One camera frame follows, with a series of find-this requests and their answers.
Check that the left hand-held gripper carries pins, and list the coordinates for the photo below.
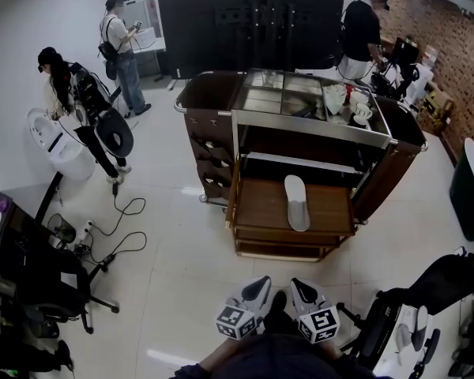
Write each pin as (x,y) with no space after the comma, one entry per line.
(237,322)

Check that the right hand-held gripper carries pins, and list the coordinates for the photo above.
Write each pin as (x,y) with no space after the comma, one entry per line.
(320,324)

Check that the brown wooden surface board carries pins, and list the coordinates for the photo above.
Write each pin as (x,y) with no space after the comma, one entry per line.
(260,207)

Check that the white slipper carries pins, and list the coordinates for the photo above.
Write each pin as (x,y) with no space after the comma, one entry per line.
(296,205)

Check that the lower wooden cart shelf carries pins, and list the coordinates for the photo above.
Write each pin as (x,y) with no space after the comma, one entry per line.
(280,247)

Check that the grey slipper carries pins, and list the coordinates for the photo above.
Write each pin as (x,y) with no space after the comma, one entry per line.
(403,336)
(420,326)

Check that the person's black shoe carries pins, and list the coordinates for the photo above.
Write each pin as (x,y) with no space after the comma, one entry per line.
(278,306)

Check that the person's dark clothed torso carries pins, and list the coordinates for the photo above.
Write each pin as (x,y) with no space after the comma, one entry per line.
(276,357)

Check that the white box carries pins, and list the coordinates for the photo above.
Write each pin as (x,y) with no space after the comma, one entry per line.
(408,353)

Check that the black mesh chair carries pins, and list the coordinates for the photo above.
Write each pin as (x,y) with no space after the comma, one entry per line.
(438,282)

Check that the metal housekeeping cart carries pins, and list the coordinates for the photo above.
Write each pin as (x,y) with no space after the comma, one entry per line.
(300,132)

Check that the brown cart side bag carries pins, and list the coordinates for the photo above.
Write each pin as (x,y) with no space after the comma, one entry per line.
(209,105)
(395,160)

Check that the white power strip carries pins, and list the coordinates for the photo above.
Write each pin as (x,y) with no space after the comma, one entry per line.
(87,227)

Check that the white cup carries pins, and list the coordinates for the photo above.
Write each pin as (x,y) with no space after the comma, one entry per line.
(358,100)
(363,113)

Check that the dark tub with white rim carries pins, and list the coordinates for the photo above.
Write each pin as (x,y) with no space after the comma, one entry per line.
(468,196)

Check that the black and white toilet seat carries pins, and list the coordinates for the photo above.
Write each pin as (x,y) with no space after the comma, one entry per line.
(116,132)

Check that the black office chair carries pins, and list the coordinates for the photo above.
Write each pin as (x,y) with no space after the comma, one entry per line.
(47,278)

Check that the cardboard box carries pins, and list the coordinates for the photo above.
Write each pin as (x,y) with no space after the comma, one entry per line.
(438,105)

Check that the white toilet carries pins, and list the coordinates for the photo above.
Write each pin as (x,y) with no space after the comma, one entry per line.
(63,152)

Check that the dark desk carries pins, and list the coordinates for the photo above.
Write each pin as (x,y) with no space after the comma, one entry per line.
(19,200)

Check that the black monitor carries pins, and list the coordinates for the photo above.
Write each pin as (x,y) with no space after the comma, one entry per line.
(405,49)

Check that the white table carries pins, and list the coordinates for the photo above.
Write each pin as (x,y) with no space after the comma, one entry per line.
(148,46)

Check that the large black display panel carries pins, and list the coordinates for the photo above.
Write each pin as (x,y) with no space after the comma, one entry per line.
(221,22)

